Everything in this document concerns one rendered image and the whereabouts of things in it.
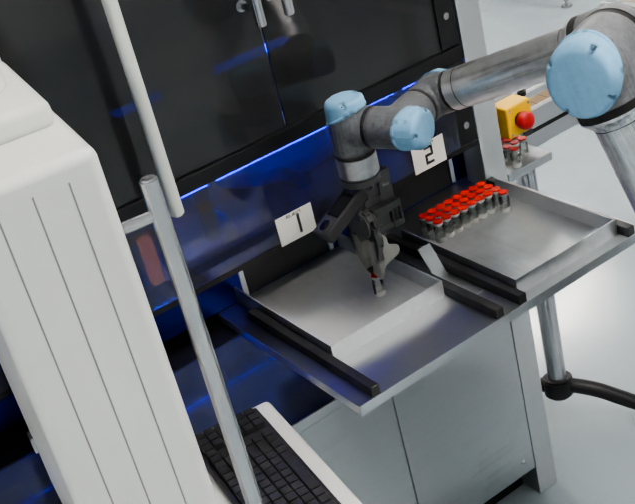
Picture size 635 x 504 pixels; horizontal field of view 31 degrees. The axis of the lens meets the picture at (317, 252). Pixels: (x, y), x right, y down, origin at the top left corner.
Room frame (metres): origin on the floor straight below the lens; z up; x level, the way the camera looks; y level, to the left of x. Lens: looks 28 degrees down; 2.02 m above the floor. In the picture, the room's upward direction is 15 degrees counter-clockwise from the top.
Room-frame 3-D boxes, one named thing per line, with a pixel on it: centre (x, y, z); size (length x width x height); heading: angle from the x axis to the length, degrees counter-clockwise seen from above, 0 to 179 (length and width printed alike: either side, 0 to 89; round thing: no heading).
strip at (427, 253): (1.88, -0.23, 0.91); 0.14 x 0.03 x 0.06; 29
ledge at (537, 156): (2.36, -0.47, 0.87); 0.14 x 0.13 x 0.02; 28
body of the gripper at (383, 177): (1.92, -0.12, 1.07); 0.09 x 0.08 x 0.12; 118
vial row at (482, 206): (2.09, -0.32, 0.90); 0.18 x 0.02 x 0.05; 118
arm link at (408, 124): (1.86, -0.20, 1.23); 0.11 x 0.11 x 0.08; 51
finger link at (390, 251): (1.89, -0.12, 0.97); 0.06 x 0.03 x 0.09; 118
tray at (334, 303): (1.93, -0.02, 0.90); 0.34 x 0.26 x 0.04; 28
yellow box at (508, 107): (2.31, -0.48, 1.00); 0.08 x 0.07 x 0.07; 28
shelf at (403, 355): (1.95, -0.20, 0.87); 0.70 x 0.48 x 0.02; 118
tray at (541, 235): (1.99, -0.37, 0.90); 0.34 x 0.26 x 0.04; 28
